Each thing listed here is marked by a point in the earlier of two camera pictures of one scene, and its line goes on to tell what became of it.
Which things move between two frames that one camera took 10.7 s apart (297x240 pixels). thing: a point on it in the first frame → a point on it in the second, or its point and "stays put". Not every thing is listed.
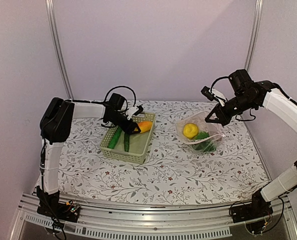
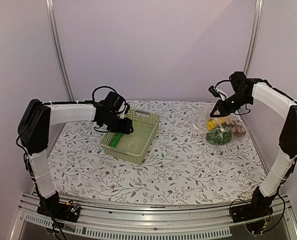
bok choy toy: [207, 146] → [217, 136]
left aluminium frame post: [51, 12] stays put
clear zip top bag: [203, 136] → [220, 130]
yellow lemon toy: [190, 130] → [210, 124]
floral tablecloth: [171, 171] stays put
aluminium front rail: [171, 221] stays put
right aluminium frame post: [254, 36] stays put
